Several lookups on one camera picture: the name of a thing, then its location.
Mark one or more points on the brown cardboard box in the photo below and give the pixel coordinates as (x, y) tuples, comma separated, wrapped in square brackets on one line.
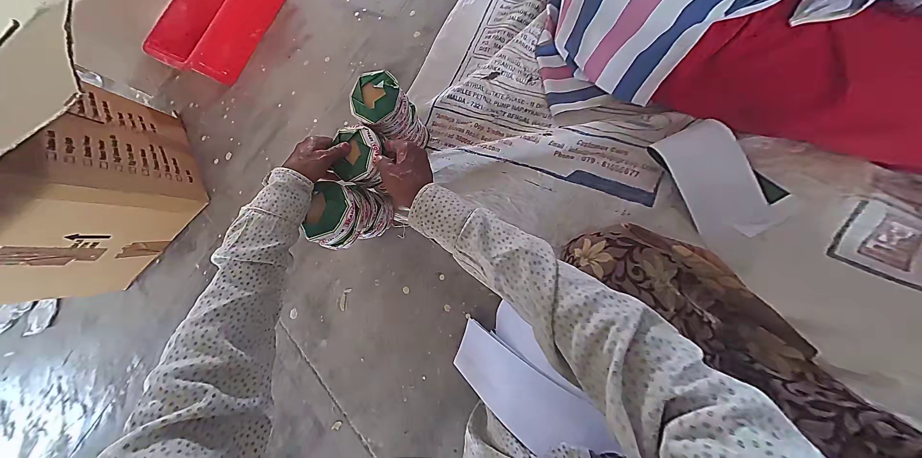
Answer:
[(93, 199)]

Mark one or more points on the person's left forearm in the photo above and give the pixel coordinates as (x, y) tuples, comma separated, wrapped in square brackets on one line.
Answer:
[(223, 321)]

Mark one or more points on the white printed sack sheet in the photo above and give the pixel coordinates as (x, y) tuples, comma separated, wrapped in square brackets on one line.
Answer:
[(504, 119)]

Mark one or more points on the striped cloth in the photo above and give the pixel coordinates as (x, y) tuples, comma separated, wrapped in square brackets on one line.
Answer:
[(634, 19)]

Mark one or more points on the clear plastic wrap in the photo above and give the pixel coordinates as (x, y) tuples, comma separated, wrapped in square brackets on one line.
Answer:
[(40, 316)]

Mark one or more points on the person's legs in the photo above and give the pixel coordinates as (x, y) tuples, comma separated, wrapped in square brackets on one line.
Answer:
[(691, 285)]

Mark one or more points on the person's left hand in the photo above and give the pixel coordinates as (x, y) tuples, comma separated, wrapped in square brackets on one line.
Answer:
[(308, 157)]

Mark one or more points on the white paper sheet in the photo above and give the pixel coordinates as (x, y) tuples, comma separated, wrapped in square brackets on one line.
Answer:
[(515, 325), (518, 389)]

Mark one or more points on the white paper strip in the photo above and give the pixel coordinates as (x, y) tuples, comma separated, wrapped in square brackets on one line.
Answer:
[(709, 170)]

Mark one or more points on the person's right hand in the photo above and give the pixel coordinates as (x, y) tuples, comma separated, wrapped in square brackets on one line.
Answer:
[(410, 173)]

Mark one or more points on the person's left fingers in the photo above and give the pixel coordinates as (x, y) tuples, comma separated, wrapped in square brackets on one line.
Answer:
[(311, 142)]

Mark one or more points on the red plastic tub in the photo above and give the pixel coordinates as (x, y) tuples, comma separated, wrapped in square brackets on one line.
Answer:
[(234, 19)]

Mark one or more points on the person's right fingers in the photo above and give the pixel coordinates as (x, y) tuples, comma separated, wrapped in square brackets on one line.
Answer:
[(395, 150)]

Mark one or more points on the person's left thumb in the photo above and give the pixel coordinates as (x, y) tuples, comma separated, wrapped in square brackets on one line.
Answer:
[(336, 153)]

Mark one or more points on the person's right forearm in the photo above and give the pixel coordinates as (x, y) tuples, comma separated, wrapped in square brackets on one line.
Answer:
[(576, 321)]

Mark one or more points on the stack of green octagonal boxes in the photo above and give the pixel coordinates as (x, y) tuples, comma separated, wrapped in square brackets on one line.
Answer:
[(356, 159), (336, 217), (374, 99)]

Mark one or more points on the red cloth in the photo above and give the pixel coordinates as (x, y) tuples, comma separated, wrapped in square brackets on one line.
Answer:
[(792, 76)]

